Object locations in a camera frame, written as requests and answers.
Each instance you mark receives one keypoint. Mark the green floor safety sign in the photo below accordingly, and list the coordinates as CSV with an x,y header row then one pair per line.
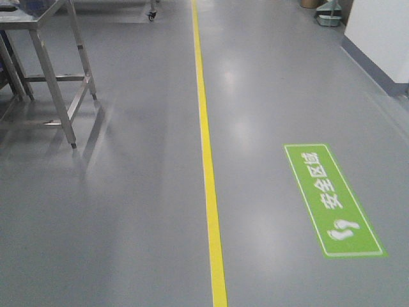
x,y
341,225

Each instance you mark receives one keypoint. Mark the green dustpan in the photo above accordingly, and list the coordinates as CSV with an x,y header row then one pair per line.
x,y
329,14

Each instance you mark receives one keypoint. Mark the stainless steel table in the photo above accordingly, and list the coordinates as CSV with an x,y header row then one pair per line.
x,y
32,16

